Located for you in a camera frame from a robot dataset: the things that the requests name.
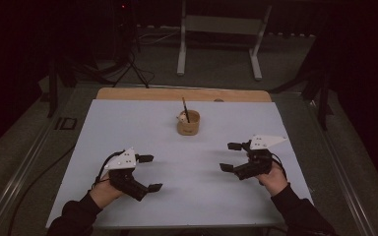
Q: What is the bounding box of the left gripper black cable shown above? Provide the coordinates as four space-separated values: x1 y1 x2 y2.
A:
93 150 126 190

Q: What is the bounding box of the person's right hand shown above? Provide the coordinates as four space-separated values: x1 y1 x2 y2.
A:
256 161 288 197

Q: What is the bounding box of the round wooden cup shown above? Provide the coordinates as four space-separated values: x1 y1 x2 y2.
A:
176 109 201 137

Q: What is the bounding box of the small white animal figurine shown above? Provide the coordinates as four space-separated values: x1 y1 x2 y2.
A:
176 111 189 125

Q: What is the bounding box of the black pen with orange tip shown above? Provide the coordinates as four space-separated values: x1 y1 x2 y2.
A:
181 96 191 124

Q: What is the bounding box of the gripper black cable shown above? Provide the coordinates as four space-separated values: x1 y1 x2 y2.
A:
93 150 126 190
271 152 288 180

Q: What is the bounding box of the white metal stand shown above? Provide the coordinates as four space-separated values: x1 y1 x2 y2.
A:
176 0 273 82

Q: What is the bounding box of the black floor cable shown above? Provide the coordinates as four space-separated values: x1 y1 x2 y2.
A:
8 144 77 236

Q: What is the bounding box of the black metal stand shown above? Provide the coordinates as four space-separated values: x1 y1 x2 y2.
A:
46 58 60 119
317 73 330 132

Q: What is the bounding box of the metal floor rail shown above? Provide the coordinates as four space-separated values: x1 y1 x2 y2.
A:
308 99 378 236
0 122 58 236

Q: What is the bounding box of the white table mat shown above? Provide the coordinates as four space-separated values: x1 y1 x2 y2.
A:
45 98 321 229

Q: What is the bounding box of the person's left hand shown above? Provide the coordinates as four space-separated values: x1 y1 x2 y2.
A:
89 173 126 209

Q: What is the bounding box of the black tripod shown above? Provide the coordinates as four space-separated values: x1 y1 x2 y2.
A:
111 0 156 89

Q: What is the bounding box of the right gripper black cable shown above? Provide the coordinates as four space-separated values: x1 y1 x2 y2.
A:
271 152 288 180

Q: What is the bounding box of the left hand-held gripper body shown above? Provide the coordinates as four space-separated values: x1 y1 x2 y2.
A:
103 147 151 202

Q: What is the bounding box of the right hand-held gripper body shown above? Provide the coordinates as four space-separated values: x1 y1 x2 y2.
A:
233 134 288 181

